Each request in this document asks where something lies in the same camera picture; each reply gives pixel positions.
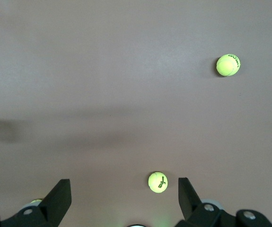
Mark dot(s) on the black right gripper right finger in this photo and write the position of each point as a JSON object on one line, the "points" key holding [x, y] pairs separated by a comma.
{"points": [[190, 205]]}

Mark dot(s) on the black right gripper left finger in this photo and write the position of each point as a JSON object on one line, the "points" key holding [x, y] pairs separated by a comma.
{"points": [[55, 203]]}

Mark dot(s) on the yellow-green tennis ball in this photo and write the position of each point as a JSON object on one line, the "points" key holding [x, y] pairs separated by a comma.
{"points": [[157, 182], [227, 65], [36, 201]]}

